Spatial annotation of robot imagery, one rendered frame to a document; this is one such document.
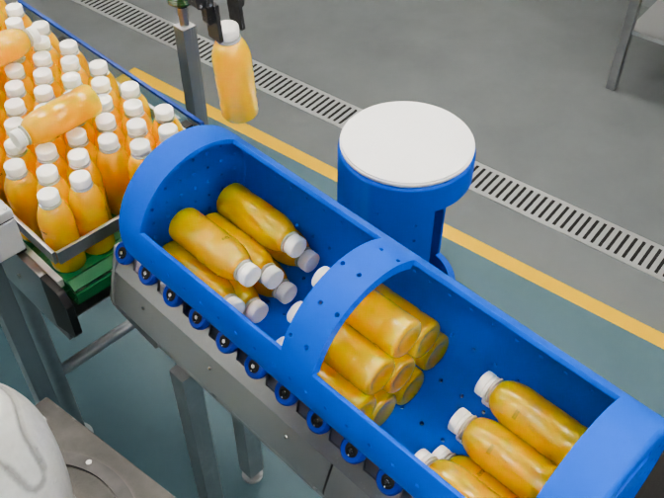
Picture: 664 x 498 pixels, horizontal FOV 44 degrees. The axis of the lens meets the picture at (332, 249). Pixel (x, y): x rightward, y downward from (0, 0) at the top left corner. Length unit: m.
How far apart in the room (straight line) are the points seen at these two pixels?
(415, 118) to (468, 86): 1.99
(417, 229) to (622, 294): 1.38
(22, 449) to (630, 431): 0.69
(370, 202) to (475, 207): 1.50
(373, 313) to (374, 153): 0.54
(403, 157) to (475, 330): 0.48
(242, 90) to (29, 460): 0.73
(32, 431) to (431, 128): 1.07
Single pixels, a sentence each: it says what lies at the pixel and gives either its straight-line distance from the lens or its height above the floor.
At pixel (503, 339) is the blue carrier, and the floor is 1.09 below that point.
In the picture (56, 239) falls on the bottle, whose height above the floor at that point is 0.99.
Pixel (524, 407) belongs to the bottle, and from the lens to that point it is 1.18.
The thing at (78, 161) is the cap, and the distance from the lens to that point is 1.65.
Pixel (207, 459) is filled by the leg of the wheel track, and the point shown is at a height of 0.28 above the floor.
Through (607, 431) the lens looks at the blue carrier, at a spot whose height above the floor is 1.23.
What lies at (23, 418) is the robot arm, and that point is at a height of 1.32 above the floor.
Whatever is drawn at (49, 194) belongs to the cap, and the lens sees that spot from 1.59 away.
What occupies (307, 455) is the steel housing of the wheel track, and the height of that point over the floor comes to 0.88.
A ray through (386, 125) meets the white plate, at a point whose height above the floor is 1.04.
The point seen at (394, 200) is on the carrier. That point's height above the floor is 1.00.
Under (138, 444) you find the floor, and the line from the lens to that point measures 2.49.
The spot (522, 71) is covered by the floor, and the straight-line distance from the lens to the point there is 3.89.
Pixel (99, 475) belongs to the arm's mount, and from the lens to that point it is 1.20.
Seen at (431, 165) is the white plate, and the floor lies 1.04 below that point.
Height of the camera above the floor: 2.08
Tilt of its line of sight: 45 degrees down
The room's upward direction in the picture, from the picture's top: straight up
